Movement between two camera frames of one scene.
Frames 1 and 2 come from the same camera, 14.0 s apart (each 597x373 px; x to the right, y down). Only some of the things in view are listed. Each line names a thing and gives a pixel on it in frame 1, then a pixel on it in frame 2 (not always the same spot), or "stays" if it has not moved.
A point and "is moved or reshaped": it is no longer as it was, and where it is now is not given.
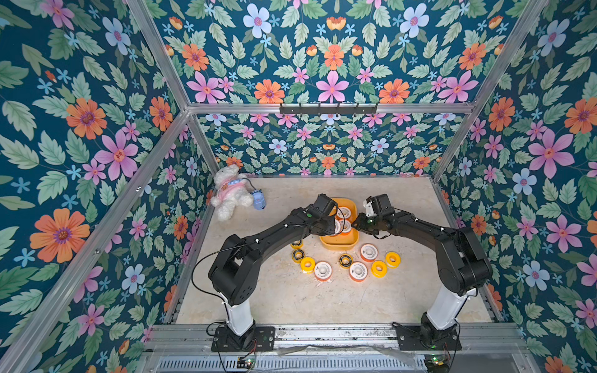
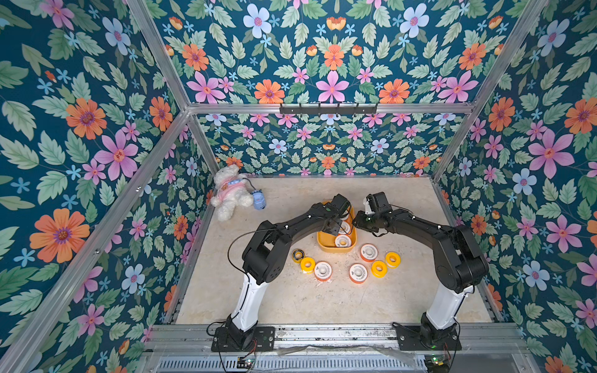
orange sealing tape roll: x=347 y=226 stays
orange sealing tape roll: x=338 y=227 is moved or reshaped
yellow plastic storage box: x=350 y=242 stays
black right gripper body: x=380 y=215 stays
